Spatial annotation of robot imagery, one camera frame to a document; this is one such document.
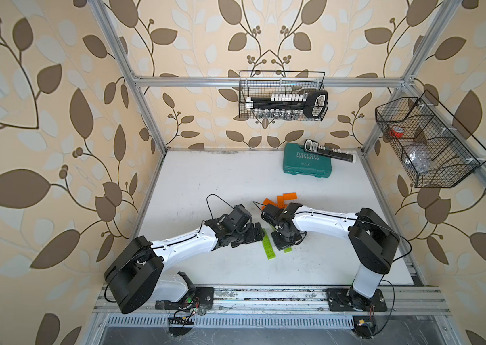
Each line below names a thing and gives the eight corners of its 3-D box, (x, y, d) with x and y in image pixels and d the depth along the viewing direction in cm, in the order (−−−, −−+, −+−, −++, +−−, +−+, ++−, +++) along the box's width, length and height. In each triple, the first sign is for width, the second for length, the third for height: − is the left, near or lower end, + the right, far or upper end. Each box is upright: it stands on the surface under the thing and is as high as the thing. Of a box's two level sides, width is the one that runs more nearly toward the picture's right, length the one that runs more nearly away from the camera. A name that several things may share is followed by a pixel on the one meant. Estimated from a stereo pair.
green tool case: (285, 178, 111) (286, 171, 106) (281, 149, 124) (282, 142, 120) (331, 178, 111) (334, 171, 106) (322, 149, 124) (325, 142, 120)
